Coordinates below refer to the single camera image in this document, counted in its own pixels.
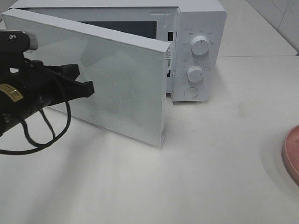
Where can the pink round plate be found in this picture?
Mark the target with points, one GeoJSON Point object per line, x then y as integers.
{"type": "Point", "coordinates": [290, 153]}

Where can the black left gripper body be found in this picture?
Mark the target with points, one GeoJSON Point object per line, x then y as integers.
{"type": "Point", "coordinates": [27, 91]}

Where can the white microwave knob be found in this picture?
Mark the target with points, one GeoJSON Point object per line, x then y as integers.
{"type": "Point", "coordinates": [195, 74]}
{"type": "Point", "coordinates": [200, 44]}

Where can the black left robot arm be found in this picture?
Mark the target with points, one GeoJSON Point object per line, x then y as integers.
{"type": "Point", "coordinates": [41, 86]}

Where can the white microwave oven body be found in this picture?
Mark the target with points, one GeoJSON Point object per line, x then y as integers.
{"type": "Point", "coordinates": [147, 27]}

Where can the white warning label sticker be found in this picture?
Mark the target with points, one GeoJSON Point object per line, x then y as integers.
{"type": "Point", "coordinates": [168, 57]}

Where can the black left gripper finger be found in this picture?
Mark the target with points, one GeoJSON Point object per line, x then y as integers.
{"type": "Point", "coordinates": [76, 89]}
{"type": "Point", "coordinates": [69, 71]}

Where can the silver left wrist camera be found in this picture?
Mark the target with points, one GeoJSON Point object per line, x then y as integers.
{"type": "Point", "coordinates": [17, 41]}

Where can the white microwave door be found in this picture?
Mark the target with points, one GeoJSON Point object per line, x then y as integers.
{"type": "Point", "coordinates": [128, 71]}

